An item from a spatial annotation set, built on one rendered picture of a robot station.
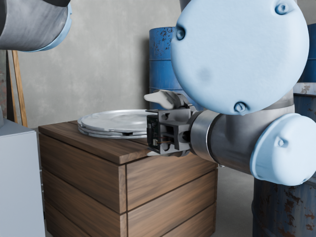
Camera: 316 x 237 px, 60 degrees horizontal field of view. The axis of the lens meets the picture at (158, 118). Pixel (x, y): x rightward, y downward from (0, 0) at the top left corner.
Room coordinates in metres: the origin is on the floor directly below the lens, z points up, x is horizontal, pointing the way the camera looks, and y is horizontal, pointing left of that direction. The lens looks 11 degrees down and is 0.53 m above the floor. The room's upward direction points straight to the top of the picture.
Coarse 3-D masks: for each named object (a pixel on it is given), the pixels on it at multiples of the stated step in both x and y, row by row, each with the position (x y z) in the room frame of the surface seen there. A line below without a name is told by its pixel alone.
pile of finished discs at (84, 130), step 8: (80, 120) 0.79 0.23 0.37; (80, 128) 0.72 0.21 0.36; (88, 128) 0.69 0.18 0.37; (96, 136) 0.67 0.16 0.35; (104, 136) 0.66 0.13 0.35; (112, 136) 0.66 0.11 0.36; (120, 136) 0.66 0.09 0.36; (128, 136) 0.66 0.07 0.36; (136, 136) 0.66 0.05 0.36; (144, 136) 0.67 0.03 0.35
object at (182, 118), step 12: (180, 108) 0.48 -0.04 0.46; (192, 108) 0.47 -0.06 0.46; (156, 120) 0.44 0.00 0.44; (168, 120) 0.44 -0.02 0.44; (180, 120) 0.45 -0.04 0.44; (192, 120) 0.39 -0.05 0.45; (156, 132) 0.44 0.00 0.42; (168, 132) 0.42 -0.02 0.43; (180, 132) 0.38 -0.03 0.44; (156, 144) 0.44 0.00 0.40; (168, 144) 0.44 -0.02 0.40; (180, 144) 0.38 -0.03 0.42
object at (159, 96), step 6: (156, 90) 0.57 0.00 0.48; (162, 90) 0.55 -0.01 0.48; (144, 96) 0.52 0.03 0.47; (150, 96) 0.53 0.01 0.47; (156, 96) 0.53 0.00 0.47; (162, 96) 0.54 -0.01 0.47; (168, 96) 0.53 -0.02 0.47; (156, 102) 0.52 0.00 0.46; (162, 102) 0.51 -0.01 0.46; (168, 102) 0.52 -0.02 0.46; (174, 102) 0.51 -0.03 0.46; (168, 108) 0.50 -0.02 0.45
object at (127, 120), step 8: (104, 112) 0.87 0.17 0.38; (112, 112) 0.89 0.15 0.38; (120, 112) 0.89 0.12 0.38; (128, 112) 0.89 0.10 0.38; (136, 112) 0.89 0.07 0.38; (144, 112) 0.89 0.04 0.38; (88, 120) 0.75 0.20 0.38; (96, 120) 0.75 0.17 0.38; (104, 120) 0.75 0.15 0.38; (112, 120) 0.74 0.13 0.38; (120, 120) 0.72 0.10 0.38; (128, 120) 0.72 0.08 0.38; (136, 120) 0.72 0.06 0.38; (144, 120) 0.72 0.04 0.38; (96, 128) 0.65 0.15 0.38; (104, 128) 0.66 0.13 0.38; (112, 128) 0.66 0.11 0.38; (120, 128) 0.66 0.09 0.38; (128, 128) 0.66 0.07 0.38; (136, 128) 0.66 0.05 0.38; (144, 128) 0.63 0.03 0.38
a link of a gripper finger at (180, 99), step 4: (168, 92) 0.53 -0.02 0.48; (172, 92) 0.53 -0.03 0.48; (176, 92) 0.53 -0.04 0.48; (172, 96) 0.52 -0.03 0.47; (176, 96) 0.50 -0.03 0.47; (180, 96) 0.50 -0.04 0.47; (184, 96) 0.50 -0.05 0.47; (176, 100) 0.50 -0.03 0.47; (180, 100) 0.49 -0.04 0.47; (184, 100) 0.49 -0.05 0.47; (176, 104) 0.50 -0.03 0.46; (180, 104) 0.49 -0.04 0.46; (184, 104) 0.49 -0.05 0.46; (188, 104) 0.48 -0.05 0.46
